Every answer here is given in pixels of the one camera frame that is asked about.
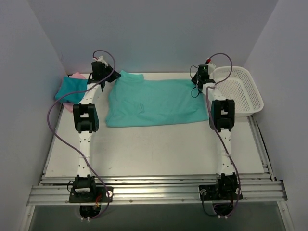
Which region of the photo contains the mint green t-shirt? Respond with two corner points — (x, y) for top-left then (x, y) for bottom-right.
(105, 71), (208, 128)

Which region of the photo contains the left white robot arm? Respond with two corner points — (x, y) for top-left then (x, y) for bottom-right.
(73, 60), (121, 202)

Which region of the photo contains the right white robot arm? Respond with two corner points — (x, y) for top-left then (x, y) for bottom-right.
(191, 64), (238, 199)

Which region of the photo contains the folded teal t-shirt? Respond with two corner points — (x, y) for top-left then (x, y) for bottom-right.
(55, 77), (87, 104)

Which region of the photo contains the white plastic mesh basket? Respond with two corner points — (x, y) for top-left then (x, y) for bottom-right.
(210, 66), (264, 117)

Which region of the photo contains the folded pink t-shirt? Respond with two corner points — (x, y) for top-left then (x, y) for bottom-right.
(63, 72), (86, 113)

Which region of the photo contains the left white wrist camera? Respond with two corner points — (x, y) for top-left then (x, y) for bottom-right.
(93, 55), (108, 65)

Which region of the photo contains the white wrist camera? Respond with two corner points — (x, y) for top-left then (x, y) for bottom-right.
(205, 58), (216, 73)
(93, 55), (108, 65)

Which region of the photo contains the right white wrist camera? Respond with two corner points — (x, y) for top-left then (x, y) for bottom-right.
(205, 58), (216, 73)

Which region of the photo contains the black looped cable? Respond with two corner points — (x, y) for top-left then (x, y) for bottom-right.
(189, 64), (205, 99)

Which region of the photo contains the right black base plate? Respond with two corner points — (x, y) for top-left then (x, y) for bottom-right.
(198, 184), (243, 201)

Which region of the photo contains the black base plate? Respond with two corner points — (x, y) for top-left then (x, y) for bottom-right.
(198, 184), (243, 201)
(69, 187), (114, 203)

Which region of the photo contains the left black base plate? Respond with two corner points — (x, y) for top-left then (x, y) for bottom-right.
(69, 187), (114, 203)

